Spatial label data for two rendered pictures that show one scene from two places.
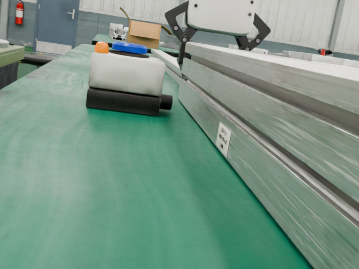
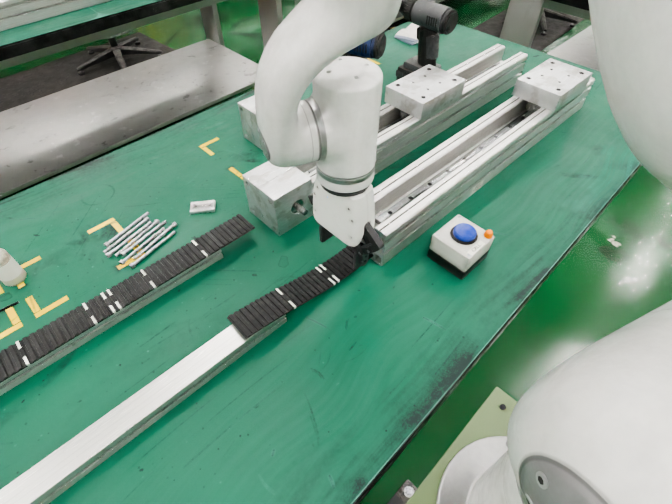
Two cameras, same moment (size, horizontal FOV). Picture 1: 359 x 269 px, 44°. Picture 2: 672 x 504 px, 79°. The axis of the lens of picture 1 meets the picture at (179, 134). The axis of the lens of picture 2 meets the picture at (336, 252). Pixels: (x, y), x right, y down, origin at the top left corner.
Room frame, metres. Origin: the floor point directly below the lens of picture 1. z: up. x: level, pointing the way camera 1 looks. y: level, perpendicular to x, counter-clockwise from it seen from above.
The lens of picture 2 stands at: (0.99, 0.35, 1.37)
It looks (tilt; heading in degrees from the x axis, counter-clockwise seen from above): 49 degrees down; 236
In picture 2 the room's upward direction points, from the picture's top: straight up
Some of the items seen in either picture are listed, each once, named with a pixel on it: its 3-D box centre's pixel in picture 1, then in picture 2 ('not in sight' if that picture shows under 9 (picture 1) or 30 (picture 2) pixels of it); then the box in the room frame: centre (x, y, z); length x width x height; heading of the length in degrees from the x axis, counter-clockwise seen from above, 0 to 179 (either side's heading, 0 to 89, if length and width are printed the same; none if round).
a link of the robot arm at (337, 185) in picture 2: not in sight; (344, 168); (0.71, -0.03, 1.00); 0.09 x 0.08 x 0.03; 99
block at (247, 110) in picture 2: not in sight; (271, 122); (0.62, -0.46, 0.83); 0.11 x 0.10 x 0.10; 99
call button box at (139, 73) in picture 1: (132, 80); (456, 243); (0.52, 0.06, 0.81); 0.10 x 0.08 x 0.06; 99
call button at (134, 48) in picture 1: (129, 51); (464, 233); (0.52, 0.07, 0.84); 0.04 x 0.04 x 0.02
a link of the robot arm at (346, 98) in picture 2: not in sight; (343, 119); (0.71, -0.03, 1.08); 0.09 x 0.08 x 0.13; 168
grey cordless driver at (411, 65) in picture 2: not in sight; (416, 43); (0.14, -0.49, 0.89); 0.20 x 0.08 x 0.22; 100
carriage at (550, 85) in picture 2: not in sight; (549, 89); (0.02, -0.14, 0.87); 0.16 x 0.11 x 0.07; 9
